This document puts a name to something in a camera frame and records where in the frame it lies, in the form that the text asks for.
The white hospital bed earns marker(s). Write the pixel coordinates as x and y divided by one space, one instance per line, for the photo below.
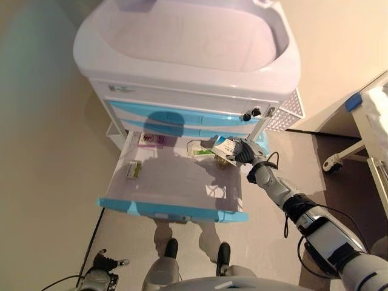
363 127

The white perforated side basket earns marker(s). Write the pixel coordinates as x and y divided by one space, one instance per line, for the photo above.
288 109

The green white medicine box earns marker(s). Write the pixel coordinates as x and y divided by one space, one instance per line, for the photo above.
198 150

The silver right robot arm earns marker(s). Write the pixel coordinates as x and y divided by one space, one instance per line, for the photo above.
321 230

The white blue medicine box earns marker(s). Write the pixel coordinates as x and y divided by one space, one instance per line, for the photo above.
223 148

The grey robot torso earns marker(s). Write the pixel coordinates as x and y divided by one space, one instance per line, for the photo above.
212 285

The blue bed corner bumper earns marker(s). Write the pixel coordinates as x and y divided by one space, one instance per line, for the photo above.
353 102

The grey left robot leg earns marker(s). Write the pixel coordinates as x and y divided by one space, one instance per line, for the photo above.
163 269

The white medical cart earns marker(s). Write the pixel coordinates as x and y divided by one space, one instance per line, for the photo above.
182 45

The yellow medicine bottle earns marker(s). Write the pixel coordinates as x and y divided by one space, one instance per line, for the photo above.
223 163

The black cart key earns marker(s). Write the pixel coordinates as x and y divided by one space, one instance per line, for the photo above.
250 114

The purple medicine box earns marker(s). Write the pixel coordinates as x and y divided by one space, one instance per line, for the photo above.
150 139

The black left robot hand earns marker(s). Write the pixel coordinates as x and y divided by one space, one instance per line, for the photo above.
106 263

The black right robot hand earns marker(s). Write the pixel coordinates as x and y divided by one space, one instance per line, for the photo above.
248 151

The white bedding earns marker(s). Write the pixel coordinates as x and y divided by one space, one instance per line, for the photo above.
379 103

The blue lid waste bin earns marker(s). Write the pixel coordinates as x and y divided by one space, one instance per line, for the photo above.
262 142

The blue white cart drawer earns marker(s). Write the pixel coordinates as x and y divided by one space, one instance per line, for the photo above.
212 130
130 107
166 188

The small green medicine box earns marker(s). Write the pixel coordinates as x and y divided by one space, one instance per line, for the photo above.
134 169

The metal cart latch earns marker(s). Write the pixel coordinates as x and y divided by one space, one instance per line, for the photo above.
270 111

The bed caster wheel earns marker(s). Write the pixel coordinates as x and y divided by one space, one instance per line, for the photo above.
332 163

